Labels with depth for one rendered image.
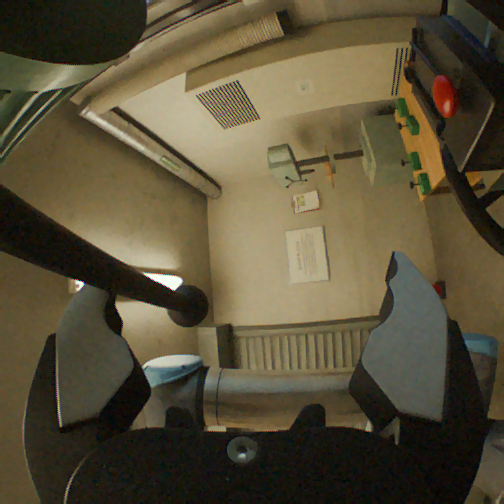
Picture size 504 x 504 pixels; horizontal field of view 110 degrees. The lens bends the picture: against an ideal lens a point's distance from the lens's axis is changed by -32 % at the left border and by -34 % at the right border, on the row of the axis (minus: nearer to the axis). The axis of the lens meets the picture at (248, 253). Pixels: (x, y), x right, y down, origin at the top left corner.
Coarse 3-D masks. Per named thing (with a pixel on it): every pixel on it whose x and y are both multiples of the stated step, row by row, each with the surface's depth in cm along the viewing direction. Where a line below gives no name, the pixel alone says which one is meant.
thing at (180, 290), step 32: (0, 192) 4; (0, 224) 4; (32, 224) 5; (32, 256) 5; (64, 256) 6; (96, 256) 8; (128, 288) 10; (160, 288) 13; (192, 288) 20; (192, 320) 19
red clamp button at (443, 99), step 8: (440, 80) 11; (448, 80) 11; (432, 88) 13; (440, 88) 11; (448, 88) 11; (440, 96) 12; (448, 96) 11; (456, 96) 11; (440, 104) 12; (448, 104) 11; (456, 104) 11; (440, 112) 13; (448, 112) 12
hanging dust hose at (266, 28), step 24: (240, 24) 105; (264, 24) 100; (288, 24) 97; (192, 48) 115; (216, 48) 113; (240, 48) 115; (144, 72) 126; (168, 72) 125; (96, 96) 139; (120, 96) 137
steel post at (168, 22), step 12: (204, 0) 87; (216, 0) 88; (228, 0) 88; (240, 0) 89; (252, 0) 87; (180, 12) 92; (192, 12) 93; (204, 12) 93; (156, 24) 97; (168, 24) 99; (180, 24) 100; (144, 36) 103; (156, 36) 104; (120, 60) 116; (84, 84) 124; (72, 96) 133
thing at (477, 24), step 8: (448, 0) 10; (456, 0) 9; (448, 8) 11; (456, 8) 10; (464, 8) 9; (472, 8) 8; (456, 16) 10; (464, 16) 10; (472, 16) 9; (480, 16) 8; (464, 24) 10; (472, 24) 9; (480, 24) 8; (488, 24) 8; (472, 32) 10; (480, 32) 9; (480, 40) 10; (496, 48) 8; (496, 56) 9; (488, 176) 16; (496, 176) 15; (488, 184) 16; (496, 184) 15
